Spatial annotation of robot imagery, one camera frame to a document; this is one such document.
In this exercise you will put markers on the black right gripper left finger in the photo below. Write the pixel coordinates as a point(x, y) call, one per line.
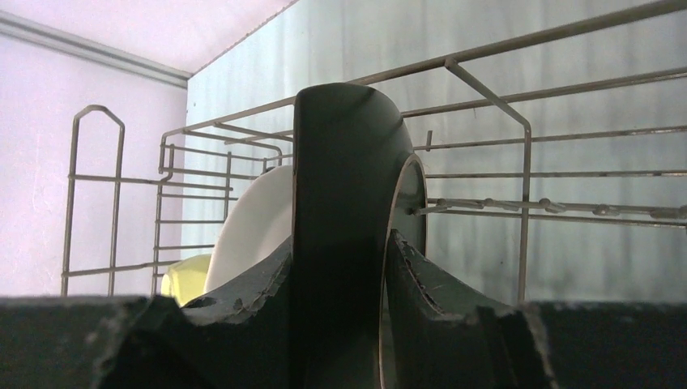
point(233, 337)

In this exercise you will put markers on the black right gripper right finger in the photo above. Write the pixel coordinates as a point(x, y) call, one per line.
point(448, 335)

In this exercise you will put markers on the white plate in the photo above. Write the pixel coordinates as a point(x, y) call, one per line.
point(258, 223)

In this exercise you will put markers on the dark teal plate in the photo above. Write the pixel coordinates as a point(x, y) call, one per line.
point(355, 172)

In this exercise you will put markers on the grey wire dish rack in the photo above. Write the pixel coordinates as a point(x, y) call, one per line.
point(552, 135)

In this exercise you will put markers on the yellow mug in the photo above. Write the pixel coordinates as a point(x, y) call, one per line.
point(185, 280)

